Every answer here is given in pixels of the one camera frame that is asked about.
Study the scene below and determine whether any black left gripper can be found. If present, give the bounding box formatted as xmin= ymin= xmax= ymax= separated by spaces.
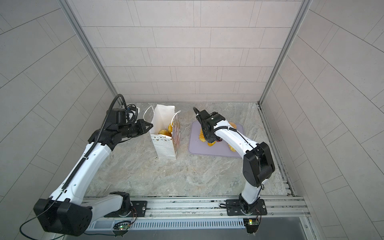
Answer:
xmin=117 ymin=119 xmax=155 ymax=140

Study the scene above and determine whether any striped spiral bread roll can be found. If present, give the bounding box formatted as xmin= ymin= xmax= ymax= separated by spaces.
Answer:
xmin=199 ymin=129 xmax=206 ymax=142

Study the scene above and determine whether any white cartoon animal paper bag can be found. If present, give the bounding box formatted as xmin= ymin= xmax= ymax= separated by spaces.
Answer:
xmin=144 ymin=105 xmax=181 ymax=160

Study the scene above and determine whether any yellow orange cone bread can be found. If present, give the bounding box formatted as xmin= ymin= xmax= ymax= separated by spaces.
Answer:
xmin=207 ymin=141 xmax=216 ymax=147

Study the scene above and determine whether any round yellow custard bun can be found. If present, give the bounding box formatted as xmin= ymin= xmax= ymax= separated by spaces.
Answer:
xmin=168 ymin=124 xmax=173 ymax=135

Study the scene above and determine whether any lavender plastic tray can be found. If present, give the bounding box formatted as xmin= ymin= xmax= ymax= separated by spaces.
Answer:
xmin=188 ymin=121 xmax=240 ymax=158

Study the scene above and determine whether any long toasted crust bread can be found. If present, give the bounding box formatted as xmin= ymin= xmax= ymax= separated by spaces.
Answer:
xmin=229 ymin=145 xmax=236 ymax=152

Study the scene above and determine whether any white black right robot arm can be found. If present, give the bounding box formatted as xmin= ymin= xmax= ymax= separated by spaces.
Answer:
xmin=193 ymin=107 xmax=276 ymax=215

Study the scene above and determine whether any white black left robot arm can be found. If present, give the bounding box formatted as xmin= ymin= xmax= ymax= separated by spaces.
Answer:
xmin=33 ymin=94 xmax=153 ymax=238

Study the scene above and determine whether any sesame oval bread bun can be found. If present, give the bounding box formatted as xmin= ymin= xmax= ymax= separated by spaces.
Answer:
xmin=229 ymin=122 xmax=237 ymax=129

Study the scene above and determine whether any left green circuit board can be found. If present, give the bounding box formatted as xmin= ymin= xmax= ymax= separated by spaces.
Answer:
xmin=113 ymin=221 xmax=132 ymax=231

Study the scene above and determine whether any green circuit board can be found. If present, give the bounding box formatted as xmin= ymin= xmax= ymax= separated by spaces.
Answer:
xmin=113 ymin=221 xmax=132 ymax=231
xmin=243 ymin=218 xmax=261 ymax=234

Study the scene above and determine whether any right green circuit board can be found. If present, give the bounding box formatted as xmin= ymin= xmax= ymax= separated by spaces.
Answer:
xmin=243 ymin=218 xmax=261 ymax=234

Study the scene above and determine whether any aluminium left corner profile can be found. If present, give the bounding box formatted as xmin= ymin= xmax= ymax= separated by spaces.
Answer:
xmin=58 ymin=0 xmax=118 ymax=96

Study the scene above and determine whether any aluminium corner profile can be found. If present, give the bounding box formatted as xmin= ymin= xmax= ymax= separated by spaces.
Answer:
xmin=58 ymin=0 xmax=118 ymax=96
xmin=258 ymin=0 xmax=313 ymax=104

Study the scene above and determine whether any aluminium right corner profile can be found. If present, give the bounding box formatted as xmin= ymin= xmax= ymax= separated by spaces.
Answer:
xmin=258 ymin=0 xmax=313 ymax=104

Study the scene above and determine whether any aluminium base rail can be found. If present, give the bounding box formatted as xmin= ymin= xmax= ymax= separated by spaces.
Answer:
xmin=83 ymin=196 xmax=310 ymax=235

